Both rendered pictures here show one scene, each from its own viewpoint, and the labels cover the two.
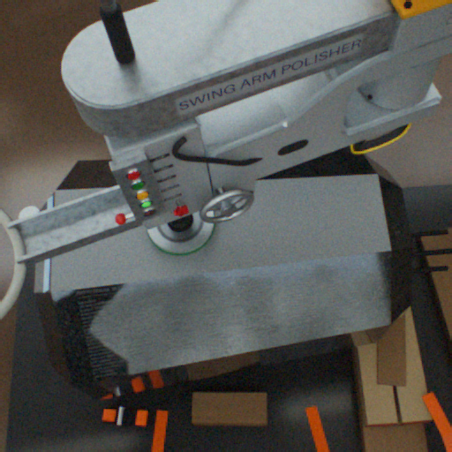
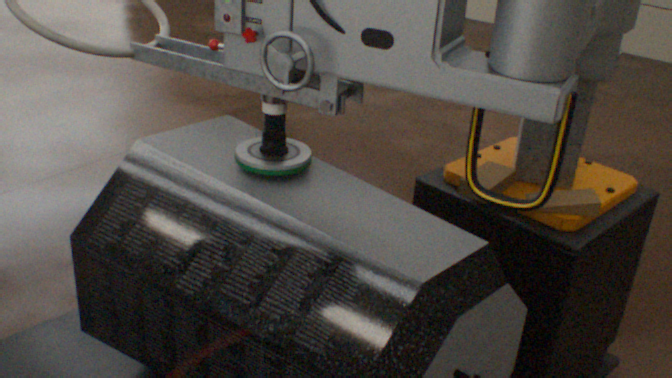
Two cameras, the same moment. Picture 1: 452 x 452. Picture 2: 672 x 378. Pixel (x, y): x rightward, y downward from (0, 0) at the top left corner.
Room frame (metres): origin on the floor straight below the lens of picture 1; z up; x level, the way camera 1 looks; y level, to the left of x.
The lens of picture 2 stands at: (-0.56, -1.11, 1.73)
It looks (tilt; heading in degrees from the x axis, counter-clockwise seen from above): 27 degrees down; 37
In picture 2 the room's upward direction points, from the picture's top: 4 degrees clockwise
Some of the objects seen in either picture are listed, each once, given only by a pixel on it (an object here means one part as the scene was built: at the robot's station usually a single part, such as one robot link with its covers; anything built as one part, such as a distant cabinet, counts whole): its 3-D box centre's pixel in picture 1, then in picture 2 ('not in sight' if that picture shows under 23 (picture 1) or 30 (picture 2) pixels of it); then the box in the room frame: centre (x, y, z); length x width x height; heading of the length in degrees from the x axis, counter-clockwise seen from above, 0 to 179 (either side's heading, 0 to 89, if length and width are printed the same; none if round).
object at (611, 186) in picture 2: not in sight; (540, 177); (1.58, -0.36, 0.76); 0.49 x 0.49 x 0.05; 84
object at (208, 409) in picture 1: (229, 409); not in sight; (0.33, 0.11, 0.07); 0.30 x 0.12 x 0.12; 81
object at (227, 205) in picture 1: (222, 195); (294, 58); (0.72, 0.00, 1.24); 0.15 x 0.10 x 0.15; 102
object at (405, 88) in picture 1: (399, 58); (536, 27); (0.95, -0.50, 1.39); 0.19 x 0.19 x 0.20
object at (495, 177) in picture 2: not in sight; (487, 181); (1.34, -0.28, 0.81); 0.20 x 0.10 x 0.05; 2
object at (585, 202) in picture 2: not in sight; (562, 199); (1.39, -0.51, 0.80); 0.20 x 0.10 x 0.05; 124
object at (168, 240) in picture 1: (180, 221); (273, 152); (0.81, 0.14, 0.92); 0.21 x 0.21 x 0.01
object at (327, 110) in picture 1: (304, 106); (419, 25); (0.88, -0.25, 1.35); 0.74 x 0.23 x 0.49; 102
